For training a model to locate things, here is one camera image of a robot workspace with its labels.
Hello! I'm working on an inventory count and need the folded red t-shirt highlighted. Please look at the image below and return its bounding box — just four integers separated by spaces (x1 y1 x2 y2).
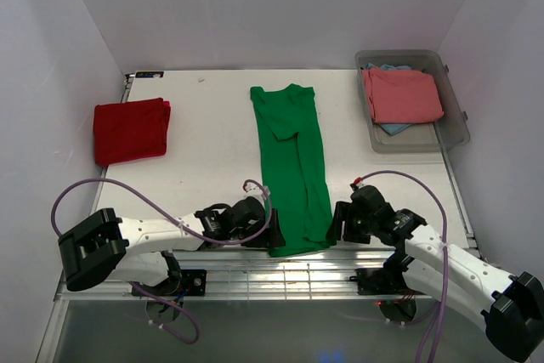
93 98 171 167

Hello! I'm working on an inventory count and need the light blue folded t-shirt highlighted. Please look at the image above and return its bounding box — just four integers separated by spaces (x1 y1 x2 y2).
365 63 411 136

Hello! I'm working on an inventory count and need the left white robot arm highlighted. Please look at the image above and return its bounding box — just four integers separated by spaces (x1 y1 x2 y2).
58 196 286 296

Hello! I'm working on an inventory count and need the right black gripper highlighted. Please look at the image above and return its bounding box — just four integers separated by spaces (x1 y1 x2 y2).
326 201 377 244

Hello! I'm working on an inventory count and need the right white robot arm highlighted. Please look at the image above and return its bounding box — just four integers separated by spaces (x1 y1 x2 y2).
328 184 543 362

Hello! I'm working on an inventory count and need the green t-shirt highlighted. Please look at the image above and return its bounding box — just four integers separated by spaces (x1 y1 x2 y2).
250 84 336 258

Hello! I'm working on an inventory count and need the blue label sticker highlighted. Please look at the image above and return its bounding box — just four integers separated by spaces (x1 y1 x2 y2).
134 71 164 79

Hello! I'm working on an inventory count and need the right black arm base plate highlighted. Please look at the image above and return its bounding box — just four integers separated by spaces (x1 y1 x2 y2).
348 265 434 296

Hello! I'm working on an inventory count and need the pink folded t-shirt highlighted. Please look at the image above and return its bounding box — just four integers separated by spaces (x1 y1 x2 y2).
362 68 444 124

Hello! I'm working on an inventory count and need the aluminium rail frame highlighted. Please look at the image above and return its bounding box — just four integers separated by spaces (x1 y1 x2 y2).
55 245 393 301

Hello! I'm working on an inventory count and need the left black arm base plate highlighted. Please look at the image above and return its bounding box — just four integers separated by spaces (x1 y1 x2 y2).
138 269 207 298

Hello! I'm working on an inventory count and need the clear plastic bin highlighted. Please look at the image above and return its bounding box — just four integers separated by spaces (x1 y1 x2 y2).
355 49 470 154

